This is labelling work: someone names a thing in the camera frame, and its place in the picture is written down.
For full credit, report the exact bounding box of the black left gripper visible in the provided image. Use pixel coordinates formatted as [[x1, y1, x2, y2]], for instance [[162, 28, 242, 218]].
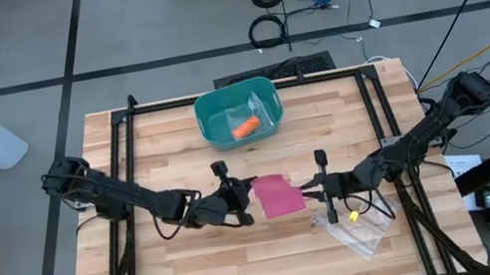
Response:
[[177, 154, 266, 237]]

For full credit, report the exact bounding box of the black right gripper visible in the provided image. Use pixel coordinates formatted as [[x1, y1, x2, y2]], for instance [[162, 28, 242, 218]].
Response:
[[294, 143, 367, 229]]

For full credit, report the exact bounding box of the pink elastic bandage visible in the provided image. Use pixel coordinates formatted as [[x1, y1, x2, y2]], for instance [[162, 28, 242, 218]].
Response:
[[250, 168, 309, 222]]

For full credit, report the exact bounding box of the orange elastic bandage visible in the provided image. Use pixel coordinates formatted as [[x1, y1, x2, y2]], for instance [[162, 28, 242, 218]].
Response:
[[229, 114, 265, 141]]

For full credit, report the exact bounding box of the teal plastic basket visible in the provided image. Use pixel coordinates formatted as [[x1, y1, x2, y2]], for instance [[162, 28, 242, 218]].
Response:
[[189, 73, 290, 156]]

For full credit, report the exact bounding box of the black perforated floor mat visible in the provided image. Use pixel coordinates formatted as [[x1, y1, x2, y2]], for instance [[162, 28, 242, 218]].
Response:
[[211, 49, 337, 91]]

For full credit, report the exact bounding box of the white paper sheet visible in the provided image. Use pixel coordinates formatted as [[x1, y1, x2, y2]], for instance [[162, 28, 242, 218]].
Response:
[[444, 149, 485, 181]]

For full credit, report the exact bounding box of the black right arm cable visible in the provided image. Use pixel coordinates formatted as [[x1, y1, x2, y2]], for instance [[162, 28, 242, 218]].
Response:
[[341, 184, 397, 228]]

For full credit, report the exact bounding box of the black aluminium table frame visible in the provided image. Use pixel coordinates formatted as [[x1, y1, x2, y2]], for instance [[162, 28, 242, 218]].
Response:
[[35, 37, 490, 275]]

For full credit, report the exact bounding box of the coiled black cable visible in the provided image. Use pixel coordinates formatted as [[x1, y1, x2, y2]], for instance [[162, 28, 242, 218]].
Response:
[[245, 10, 290, 52]]

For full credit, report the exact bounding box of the yellow floor cable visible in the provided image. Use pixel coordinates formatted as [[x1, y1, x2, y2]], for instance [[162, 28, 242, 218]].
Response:
[[411, 42, 490, 93]]

